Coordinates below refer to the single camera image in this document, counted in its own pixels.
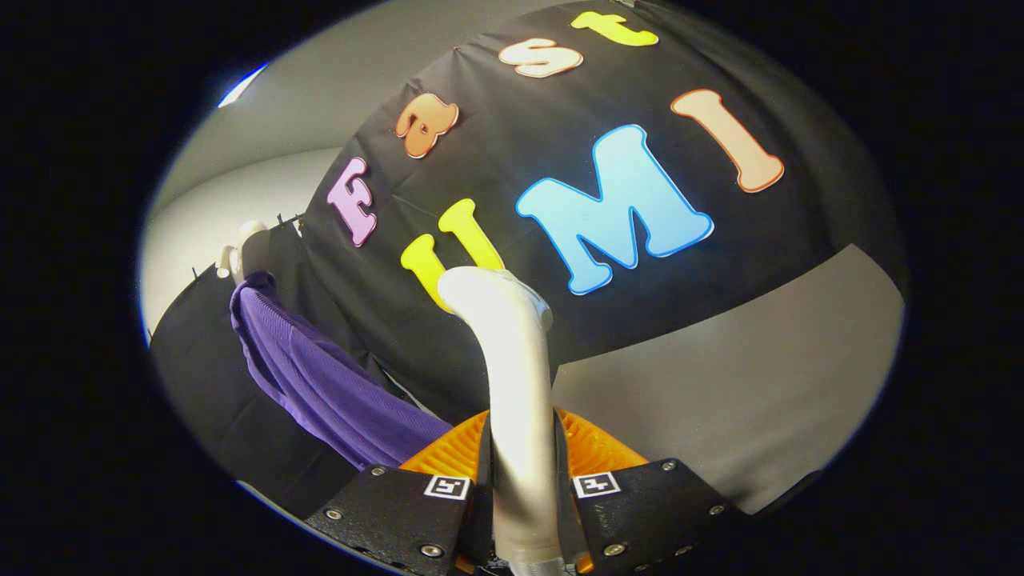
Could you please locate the grey drawer cabinet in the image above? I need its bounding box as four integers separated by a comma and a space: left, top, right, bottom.
550, 244, 906, 515

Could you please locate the white garment steamer head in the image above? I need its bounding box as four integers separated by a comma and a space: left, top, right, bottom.
437, 266, 566, 576

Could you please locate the large ceiling light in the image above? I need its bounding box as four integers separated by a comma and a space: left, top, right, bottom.
218, 62, 270, 110

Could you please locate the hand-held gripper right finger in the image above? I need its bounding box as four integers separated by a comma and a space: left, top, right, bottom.
552, 408, 749, 576

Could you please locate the purple jacket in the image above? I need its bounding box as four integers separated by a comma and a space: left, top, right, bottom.
230, 272, 454, 471

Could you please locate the beige clothes hanger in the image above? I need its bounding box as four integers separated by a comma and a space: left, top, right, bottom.
216, 221, 270, 282

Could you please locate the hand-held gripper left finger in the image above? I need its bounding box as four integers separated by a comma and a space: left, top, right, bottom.
304, 410, 494, 576

